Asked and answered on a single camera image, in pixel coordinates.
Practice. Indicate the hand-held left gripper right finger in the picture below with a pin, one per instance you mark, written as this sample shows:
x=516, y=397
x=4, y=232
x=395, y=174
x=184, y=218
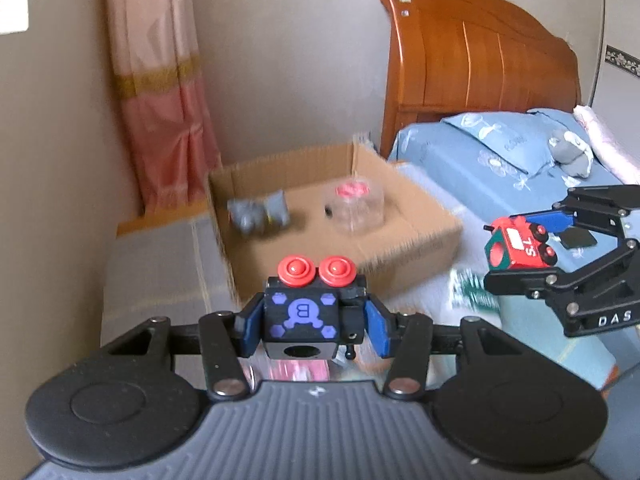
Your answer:
x=377, y=330

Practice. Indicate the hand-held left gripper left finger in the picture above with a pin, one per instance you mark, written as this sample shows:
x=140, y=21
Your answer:
x=250, y=331

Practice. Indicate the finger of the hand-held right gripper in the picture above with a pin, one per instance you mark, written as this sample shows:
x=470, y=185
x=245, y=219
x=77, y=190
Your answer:
x=590, y=205
x=530, y=280

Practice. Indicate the red toy car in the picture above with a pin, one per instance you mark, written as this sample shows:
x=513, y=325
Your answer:
x=517, y=245

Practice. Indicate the black toy block red wheels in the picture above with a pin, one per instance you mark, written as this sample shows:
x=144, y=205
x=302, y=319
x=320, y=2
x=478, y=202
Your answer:
x=300, y=312

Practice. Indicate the cardboard box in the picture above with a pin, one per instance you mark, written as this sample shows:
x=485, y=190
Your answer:
x=400, y=242

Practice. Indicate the grey plush toy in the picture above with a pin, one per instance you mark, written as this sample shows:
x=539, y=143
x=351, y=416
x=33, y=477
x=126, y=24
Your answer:
x=572, y=152

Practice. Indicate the pink packet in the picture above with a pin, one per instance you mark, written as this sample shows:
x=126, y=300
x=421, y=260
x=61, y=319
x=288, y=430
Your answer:
x=300, y=371

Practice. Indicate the green and white packet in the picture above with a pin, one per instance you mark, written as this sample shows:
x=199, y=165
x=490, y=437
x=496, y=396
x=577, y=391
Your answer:
x=467, y=295

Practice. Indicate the pink cloth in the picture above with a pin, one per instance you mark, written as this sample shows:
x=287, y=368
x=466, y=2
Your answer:
x=615, y=145

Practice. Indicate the blue floral pillow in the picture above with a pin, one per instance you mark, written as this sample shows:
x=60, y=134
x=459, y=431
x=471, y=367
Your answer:
x=510, y=140

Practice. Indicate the grey elephant figurine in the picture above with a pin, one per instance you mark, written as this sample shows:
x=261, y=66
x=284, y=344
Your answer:
x=257, y=212

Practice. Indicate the clear container with red label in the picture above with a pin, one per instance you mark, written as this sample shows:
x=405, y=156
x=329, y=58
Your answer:
x=357, y=205

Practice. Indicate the blue floral bedsheet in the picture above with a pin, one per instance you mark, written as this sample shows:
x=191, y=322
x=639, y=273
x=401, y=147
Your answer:
x=450, y=180

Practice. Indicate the wooden bed headboard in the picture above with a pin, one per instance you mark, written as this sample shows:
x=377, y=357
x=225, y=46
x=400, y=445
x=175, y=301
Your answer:
x=475, y=60

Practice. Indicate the pink curtain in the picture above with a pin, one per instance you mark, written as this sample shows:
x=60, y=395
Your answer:
x=160, y=110

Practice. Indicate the patterned wall border strip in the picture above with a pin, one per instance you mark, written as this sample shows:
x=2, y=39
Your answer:
x=622, y=61

